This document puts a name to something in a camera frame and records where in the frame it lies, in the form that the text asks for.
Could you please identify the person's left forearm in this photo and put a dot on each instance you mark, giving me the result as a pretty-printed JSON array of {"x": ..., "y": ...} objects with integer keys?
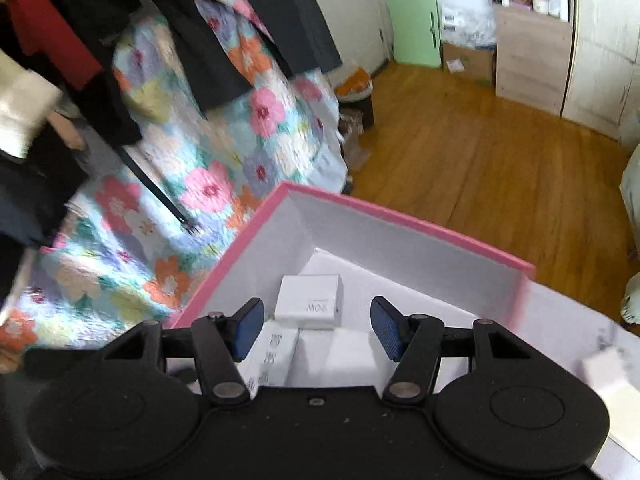
[{"x": 25, "y": 105}]

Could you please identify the white jar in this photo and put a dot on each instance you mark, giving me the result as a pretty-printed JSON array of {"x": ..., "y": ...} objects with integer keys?
[{"x": 540, "y": 4}]

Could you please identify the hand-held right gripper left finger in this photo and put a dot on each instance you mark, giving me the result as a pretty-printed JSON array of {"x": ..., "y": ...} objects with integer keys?
[{"x": 247, "y": 332}]

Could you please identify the floral quilt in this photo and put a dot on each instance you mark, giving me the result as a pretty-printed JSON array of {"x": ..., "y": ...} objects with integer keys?
[{"x": 200, "y": 125}]

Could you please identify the red garment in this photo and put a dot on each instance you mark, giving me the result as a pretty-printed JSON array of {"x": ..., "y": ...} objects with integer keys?
[{"x": 55, "y": 30}]

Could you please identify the white plastic package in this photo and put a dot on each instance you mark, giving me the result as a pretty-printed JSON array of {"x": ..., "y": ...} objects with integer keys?
[{"x": 470, "y": 25}]

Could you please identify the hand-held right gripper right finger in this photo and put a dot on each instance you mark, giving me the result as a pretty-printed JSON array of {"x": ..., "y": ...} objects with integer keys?
[{"x": 387, "y": 330}]

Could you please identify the person's left hand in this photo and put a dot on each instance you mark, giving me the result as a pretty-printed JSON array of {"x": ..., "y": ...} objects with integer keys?
[{"x": 67, "y": 131}]

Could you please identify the green folding table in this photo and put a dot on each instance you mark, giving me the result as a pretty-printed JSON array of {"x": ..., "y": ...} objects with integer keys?
[{"x": 412, "y": 25}]

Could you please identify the brown cardboard box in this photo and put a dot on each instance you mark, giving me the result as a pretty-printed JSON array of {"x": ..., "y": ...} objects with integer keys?
[{"x": 475, "y": 62}]

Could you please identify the white block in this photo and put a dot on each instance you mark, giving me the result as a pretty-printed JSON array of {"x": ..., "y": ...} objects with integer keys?
[{"x": 610, "y": 375}]

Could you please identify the pink cardboard box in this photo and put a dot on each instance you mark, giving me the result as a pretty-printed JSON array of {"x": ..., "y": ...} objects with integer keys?
[{"x": 410, "y": 245}]

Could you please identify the dark stool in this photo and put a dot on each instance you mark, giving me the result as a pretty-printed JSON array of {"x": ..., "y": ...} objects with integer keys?
[{"x": 360, "y": 112}]

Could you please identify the black hanging garment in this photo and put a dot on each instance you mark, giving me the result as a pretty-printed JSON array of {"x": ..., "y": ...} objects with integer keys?
[
  {"x": 280, "y": 10},
  {"x": 95, "y": 60},
  {"x": 200, "y": 45}
]

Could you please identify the white bottle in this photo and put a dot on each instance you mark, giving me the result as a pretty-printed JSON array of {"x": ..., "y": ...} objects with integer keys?
[{"x": 562, "y": 5}]

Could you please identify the light wooden wardrobe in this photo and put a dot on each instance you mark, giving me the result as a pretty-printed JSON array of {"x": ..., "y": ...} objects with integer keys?
[{"x": 600, "y": 60}]

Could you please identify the wooden shelf cabinet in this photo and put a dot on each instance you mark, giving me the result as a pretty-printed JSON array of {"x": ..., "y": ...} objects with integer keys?
[{"x": 530, "y": 60}]

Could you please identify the long white box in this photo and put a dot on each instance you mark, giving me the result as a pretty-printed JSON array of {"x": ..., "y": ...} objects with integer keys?
[{"x": 275, "y": 355}]

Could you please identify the black belt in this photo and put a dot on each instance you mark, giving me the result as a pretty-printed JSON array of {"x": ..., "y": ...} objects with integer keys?
[{"x": 155, "y": 192}]

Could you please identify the white charger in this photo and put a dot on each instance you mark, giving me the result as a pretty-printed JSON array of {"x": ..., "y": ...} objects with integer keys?
[{"x": 310, "y": 302}]

